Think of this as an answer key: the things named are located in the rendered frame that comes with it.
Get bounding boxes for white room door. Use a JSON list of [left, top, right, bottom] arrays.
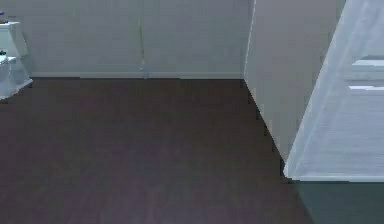
[[282, 0, 384, 183]]

